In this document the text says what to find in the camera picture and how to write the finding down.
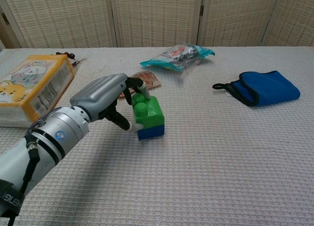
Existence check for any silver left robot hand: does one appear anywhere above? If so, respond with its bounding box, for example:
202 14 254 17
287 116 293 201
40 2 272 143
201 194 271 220
70 73 151 132

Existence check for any green and blue toy block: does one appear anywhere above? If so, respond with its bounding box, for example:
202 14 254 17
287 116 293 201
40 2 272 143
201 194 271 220
131 93 165 129

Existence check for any dark red grape bunch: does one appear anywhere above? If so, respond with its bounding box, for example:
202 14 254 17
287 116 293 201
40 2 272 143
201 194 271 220
55 51 88 67

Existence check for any brown spouted drink pouch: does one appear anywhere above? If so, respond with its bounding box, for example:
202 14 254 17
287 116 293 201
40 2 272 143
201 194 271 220
118 70 162 99

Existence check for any yellow cat tissue pack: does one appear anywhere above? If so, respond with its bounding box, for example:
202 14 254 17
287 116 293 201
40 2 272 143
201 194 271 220
0 54 76 128

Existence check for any teal clear snack bag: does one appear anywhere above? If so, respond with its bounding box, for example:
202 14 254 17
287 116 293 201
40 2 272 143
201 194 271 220
139 44 216 73

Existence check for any woven folding screen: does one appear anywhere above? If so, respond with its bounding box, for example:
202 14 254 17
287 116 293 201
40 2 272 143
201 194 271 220
0 0 314 49

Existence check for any white woven tablecloth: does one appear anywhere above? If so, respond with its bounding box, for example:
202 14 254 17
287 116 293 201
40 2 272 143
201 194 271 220
0 47 314 226

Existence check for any blue cloth with black trim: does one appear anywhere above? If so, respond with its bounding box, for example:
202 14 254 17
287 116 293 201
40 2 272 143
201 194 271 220
212 70 301 108

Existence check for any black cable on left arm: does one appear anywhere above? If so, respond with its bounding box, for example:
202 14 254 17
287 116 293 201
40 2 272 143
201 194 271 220
6 117 42 226

